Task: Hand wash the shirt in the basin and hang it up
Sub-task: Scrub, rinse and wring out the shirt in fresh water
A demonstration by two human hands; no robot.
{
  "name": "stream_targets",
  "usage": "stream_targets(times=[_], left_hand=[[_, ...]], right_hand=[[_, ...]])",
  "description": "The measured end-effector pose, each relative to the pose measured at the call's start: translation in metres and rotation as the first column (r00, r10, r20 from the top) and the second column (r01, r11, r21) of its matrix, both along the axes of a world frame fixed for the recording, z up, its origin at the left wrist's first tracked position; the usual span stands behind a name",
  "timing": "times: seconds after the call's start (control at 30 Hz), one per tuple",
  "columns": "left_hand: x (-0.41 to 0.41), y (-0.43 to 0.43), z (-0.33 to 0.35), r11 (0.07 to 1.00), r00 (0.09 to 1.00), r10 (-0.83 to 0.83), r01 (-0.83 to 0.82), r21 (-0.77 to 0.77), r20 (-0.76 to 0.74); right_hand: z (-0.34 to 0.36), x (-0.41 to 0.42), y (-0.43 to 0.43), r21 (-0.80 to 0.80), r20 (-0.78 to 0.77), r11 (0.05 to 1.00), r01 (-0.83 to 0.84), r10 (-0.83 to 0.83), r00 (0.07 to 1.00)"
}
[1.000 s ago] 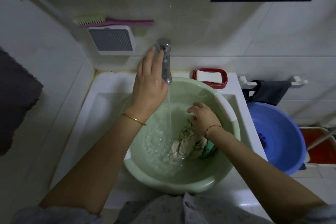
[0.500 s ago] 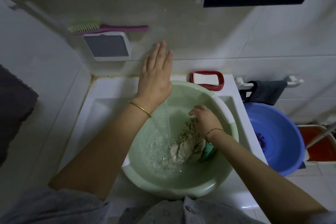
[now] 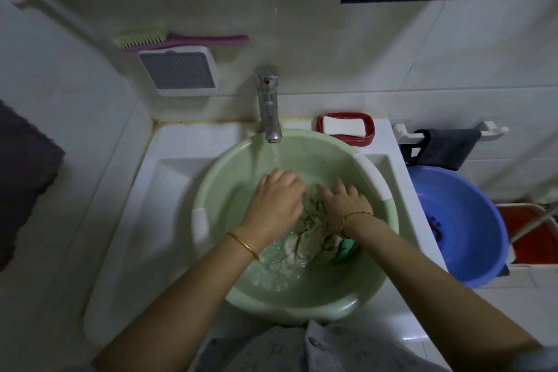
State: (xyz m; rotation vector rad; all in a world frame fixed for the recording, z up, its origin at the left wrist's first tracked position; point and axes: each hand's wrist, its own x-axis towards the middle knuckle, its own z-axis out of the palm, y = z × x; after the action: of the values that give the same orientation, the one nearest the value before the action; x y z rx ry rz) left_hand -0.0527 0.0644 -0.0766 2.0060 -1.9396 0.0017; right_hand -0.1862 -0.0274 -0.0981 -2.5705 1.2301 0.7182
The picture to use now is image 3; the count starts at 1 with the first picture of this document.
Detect person's left hand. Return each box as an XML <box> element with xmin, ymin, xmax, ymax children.
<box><xmin>237</xmin><ymin>168</ymin><xmax>309</xmax><ymax>255</ymax></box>

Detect person's right hand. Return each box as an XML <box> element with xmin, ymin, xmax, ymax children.
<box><xmin>316</xmin><ymin>177</ymin><xmax>375</xmax><ymax>239</ymax></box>

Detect light green plastic basin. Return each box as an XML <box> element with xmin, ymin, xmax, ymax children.
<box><xmin>191</xmin><ymin>128</ymin><xmax>400</xmax><ymax>327</ymax></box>

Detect cream leaf-patterned clothes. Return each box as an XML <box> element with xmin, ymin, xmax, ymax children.
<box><xmin>270</xmin><ymin>195</ymin><xmax>360</xmax><ymax>274</ymax></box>

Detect red soap dish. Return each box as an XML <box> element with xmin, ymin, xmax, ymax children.
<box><xmin>316</xmin><ymin>112</ymin><xmax>376</xmax><ymax>147</ymax></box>

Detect white soap bar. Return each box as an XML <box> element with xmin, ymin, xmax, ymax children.
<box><xmin>322</xmin><ymin>116</ymin><xmax>367</xmax><ymax>137</ymax></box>

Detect metal faucet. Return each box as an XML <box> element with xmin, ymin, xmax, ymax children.
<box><xmin>254</xmin><ymin>64</ymin><xmax>284</xmax><ymax>144</ymax></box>

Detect person's left forearm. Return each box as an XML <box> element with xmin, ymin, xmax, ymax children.
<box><xmin>91</xmin><ymin>232</ymin><xmax>260</xmax><ymax>372</ymax></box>

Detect person's right forearm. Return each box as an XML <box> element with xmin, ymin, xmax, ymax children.
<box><xmin>342</xmin><ymin>214</ymin><xmax>543</xmax><ymax>372</ymax></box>

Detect person's grey patterned shirt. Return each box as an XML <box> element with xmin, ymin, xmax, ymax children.
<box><xmin>187</xmin><ymin>319</ymin><xmax>558</xmax><ymax>372</ymax></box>

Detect gold bangle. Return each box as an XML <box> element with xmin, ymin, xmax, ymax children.
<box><xmin>226</xmin><ymin>231</ymin><xmax>260</xmax><ymax>262</ymax></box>

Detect dark grey cloth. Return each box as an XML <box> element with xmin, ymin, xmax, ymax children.
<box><xmin>399</xmin><ymin>128</ymin><xmax>482</xmax><ymax>171</ymax></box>

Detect blue plastic basin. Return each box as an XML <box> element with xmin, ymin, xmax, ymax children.
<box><xmin>407</xmin><ymin>165</ymin><xmax>511</xmax><ymax>289</ymax></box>

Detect white ceramic sink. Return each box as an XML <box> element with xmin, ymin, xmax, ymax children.
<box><xmin>83</xmin><ymin>119</ymin><xmax>450</xmax><ymax>346</ymax></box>

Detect green and pink scrub brush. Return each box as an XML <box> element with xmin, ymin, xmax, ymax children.
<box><xmin>111</xmin><ymin>25</ymin><xmax>250</xmax><ymax>52</ymax></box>

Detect red bucket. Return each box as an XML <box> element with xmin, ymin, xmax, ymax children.
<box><xmin>496</xmin><ymin>203</ymin><xmax>558</xmax><ymax>266</ymax></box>

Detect dark purple towel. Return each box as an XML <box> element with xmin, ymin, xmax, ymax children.
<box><xmin>0</xmin><ymin>99</ymin><xmax>66</xmax><ymax>272</ymax></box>

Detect thin cord bracelet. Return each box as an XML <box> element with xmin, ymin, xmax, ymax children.
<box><xmin>339</xmin><ymin>211</ymin><xmax>375</xmax><ymax>237</ymax></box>

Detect white wall box grey ribbed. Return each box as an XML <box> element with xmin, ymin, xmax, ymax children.
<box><xmin>137</xmin><ymin>45</ymin><xmax>219</xmax><ymax>98</ymax></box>

